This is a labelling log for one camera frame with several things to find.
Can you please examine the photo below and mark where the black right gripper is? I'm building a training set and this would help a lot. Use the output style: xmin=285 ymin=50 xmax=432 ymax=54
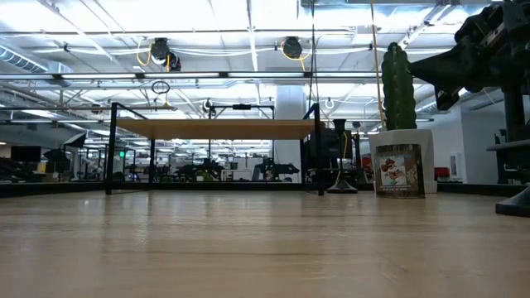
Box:
xmin=407 ymin=0 xmax=530 ymax=94

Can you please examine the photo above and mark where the glass candle jar pale wax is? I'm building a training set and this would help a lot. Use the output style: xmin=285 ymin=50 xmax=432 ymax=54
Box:
xmin=374 ymin=143 xmax=426 ymax=199

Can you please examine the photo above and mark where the green cactus plant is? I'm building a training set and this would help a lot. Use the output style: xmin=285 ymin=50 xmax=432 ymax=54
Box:
xmin=381 ymin=41 xmax=418 ymax=132

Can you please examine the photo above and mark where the white hexagonal planter pot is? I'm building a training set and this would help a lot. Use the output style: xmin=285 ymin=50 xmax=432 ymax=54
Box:
xmin=368 ymin=128 xmax=438 ymax=195

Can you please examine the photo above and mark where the black computer monitor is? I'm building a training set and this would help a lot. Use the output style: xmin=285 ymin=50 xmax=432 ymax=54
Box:
xmin=503 ymin=86 xmax=526 ymax=142

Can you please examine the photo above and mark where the grey desk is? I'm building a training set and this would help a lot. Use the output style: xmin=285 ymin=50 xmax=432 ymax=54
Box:
xmin=486 ymin=139 xmax=530 ymax=185

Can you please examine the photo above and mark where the black equipment stand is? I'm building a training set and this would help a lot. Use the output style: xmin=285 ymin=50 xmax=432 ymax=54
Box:
xmin=304 ymin=127 xmax=353 ymax=183

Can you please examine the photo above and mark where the white building column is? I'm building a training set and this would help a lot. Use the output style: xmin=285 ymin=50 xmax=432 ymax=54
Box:
xmin=274 ymin=84 xmax=308 ymax=183

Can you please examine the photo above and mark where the wooden shelf with black legs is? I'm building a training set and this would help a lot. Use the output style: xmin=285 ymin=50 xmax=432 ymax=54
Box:
xmin=105 ymin=102 xmax=325 ymax=196

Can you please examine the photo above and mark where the long linear ceiling light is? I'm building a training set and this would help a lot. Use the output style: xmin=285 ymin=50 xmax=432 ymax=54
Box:
xmin=0 ymin=70 xmax=434 ymax=81

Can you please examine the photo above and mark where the black studio lamp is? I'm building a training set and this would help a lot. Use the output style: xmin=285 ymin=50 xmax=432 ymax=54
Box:
xmin=43 ymin=132 xmax=88 ymax=183

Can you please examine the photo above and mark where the black background monitor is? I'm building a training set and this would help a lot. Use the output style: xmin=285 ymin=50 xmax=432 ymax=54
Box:
xmin=10 ymin=145 xmax=42 ymax=164

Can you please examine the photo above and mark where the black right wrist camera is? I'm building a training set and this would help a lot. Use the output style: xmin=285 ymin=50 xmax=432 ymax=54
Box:
xmin=433 ymin=84 xmax=461 ymax=112

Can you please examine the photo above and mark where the yellow hanging cable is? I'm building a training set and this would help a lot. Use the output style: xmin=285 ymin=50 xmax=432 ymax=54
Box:
xmin=334 ymin=0 xmax=387 ymax=185

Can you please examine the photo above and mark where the black ceiling cable reel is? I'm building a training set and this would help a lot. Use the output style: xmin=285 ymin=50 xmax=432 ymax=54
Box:
xmin=281 ymin=36 xmax=304 ymax=60
xmin=149 ymin=37 xmax=182 ymax=73

